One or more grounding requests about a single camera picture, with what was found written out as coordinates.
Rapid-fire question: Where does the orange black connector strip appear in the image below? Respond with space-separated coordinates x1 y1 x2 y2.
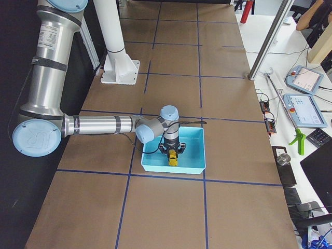
259 100 276 136

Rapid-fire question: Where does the person forearm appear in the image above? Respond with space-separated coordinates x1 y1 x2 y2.
296 0 324 31

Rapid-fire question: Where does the black laptop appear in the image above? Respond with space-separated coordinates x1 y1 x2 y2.
300 144 331 213

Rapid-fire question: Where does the red cylinder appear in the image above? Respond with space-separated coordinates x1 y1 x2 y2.
240 0 254 24

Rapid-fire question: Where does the silver aluminium frame post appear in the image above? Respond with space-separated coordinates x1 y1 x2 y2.
248 0 294 80

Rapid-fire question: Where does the far blue teach pendant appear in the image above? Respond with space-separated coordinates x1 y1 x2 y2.
285 65 324 95

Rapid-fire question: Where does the white column with base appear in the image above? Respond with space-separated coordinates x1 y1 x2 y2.
94 0 140 85

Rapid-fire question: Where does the long reacher grabber tool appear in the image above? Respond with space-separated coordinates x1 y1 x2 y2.
264 72 306 156

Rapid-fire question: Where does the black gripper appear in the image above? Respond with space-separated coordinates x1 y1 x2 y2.
158 140 186 156

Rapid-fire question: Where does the light blue plastic bin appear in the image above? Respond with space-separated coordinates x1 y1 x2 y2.
141 127 206 174

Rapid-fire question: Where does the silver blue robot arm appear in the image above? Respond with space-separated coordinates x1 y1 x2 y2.
12 1 186 159

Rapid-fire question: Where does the blue teach pendant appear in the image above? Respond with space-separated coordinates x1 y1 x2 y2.
283 94 327 128
285 65 324 95

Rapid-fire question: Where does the yellow beetle toy car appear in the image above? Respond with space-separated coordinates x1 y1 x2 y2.
168 149 178 167

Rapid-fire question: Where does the near blue teach pendant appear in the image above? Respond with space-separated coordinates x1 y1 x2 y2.
283 94 327 128

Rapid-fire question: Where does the black keyboard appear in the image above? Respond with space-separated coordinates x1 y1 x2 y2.
306 128 331 148

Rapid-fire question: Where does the silver metal cylinder weight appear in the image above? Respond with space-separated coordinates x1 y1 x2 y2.
276 153 291 166

